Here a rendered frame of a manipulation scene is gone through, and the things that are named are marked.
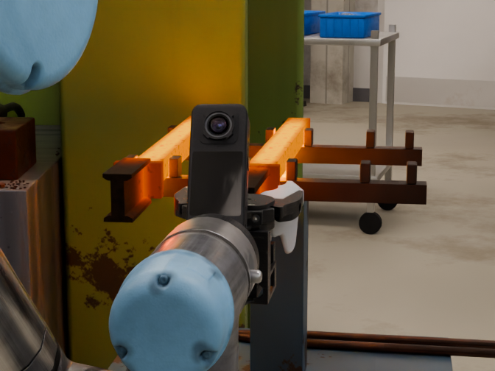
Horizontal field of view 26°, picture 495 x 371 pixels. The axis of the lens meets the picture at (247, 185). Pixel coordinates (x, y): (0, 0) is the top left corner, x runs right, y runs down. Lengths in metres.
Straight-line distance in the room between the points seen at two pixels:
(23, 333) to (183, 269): 0.13
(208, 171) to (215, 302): 0.20
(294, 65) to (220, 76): 0.46
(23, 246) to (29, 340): 0.62
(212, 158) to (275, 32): 1.09
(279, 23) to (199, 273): 1.28
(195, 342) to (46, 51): 0.26
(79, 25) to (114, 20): 1.01
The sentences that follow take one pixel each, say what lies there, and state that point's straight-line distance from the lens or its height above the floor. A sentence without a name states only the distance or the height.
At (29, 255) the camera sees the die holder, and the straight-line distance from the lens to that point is 1.35.
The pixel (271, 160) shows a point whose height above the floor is 0.99.
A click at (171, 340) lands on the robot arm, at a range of 0.67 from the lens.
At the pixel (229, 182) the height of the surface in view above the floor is 1.02.
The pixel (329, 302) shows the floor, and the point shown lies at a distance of 3.87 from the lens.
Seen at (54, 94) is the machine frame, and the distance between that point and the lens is 1.86.
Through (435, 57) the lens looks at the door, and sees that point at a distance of 9.32.
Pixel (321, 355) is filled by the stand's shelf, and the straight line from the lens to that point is 1.32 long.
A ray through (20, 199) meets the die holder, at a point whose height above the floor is 0.90.
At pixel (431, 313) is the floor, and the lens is 3.80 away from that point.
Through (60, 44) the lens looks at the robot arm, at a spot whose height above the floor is 1.15.
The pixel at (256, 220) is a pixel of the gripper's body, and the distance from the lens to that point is 0.86.
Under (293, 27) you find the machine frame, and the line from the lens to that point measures 1.92.
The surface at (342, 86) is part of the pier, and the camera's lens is 9.38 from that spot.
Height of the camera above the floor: 1.18
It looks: 12 degrees down
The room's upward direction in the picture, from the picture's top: straight up
